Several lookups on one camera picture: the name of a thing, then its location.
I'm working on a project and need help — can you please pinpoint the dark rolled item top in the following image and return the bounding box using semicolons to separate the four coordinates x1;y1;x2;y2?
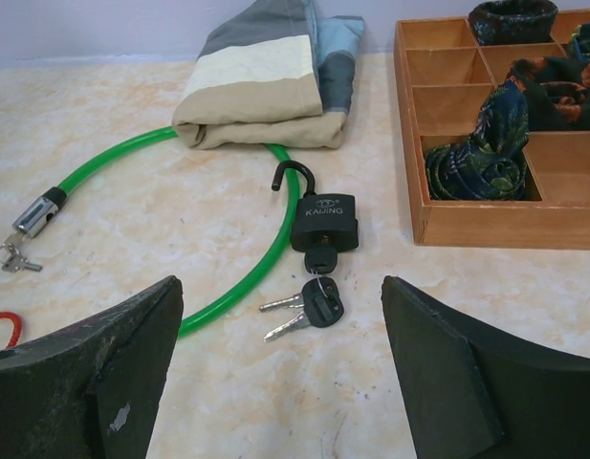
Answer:
468;0;558;46

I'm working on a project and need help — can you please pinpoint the wooden compartment tray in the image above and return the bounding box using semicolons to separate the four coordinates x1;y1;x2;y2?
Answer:
393;8;590;250

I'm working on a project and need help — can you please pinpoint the green cable lock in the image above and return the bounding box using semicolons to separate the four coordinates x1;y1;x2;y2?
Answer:
12;127;300;338

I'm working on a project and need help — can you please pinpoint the dark rolled item right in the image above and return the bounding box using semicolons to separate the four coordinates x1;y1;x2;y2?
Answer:
566;22;590;61

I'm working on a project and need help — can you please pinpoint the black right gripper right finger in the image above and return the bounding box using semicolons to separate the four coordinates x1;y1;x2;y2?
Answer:
382;276;590;458

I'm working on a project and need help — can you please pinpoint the small silver key pair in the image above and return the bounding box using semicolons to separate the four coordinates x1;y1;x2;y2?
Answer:
0;232;43;273

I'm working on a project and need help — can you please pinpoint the black-headed key bunch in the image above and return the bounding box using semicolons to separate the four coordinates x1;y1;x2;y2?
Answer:
259;244;345;342

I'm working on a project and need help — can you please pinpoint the red cable seal lock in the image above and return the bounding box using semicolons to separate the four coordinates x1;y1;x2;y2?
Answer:
0;311;24;348

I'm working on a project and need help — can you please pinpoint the folded grey beige cloth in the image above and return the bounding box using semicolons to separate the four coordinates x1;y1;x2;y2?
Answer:
171;1;365;149

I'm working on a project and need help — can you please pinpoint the dark rolled item lower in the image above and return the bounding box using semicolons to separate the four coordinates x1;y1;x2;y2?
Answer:
425;79;530;201

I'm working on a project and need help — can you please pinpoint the dark rolled item middle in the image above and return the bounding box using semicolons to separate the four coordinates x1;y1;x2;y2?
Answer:
507;56;590;132

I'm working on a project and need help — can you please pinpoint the black Kaijing padlock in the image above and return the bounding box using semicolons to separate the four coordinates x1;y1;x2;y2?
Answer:
272;160;360;252

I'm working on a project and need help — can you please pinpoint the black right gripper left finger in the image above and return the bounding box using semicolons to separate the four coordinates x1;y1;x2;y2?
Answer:
0;275;184;458

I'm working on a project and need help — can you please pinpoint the dark rolled item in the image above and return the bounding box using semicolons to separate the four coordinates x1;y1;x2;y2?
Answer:
468;0;558;46
507;56;590;132
566;22;590;61
425;79;530;201

